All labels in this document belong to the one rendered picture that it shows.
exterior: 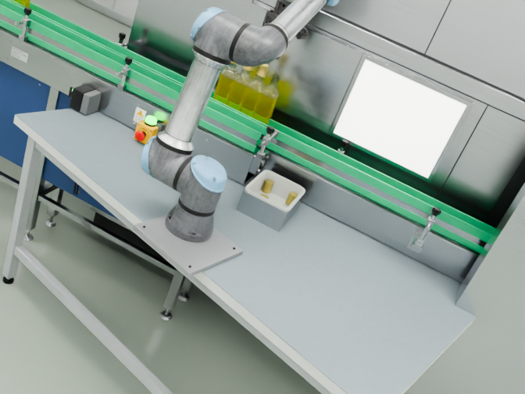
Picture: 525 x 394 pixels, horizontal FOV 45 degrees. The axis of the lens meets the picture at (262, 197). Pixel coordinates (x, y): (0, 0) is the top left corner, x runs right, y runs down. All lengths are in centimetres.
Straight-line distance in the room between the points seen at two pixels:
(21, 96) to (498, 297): 199
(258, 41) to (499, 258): 105
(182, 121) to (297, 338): 70
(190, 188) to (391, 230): 84
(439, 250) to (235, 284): 85
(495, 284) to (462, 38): 85
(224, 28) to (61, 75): 101
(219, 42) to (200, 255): 62
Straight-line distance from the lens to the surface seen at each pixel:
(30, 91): 280
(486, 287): 227
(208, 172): 187
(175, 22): 270
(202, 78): 186
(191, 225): 193
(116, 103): 255
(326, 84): 247
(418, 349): 200
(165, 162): 191
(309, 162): 239
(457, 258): 241
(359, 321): 197
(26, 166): 251
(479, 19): 239
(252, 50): 180
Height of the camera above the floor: 184
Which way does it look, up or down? 27 degrees down
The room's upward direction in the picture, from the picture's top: 22 degrees clockwise
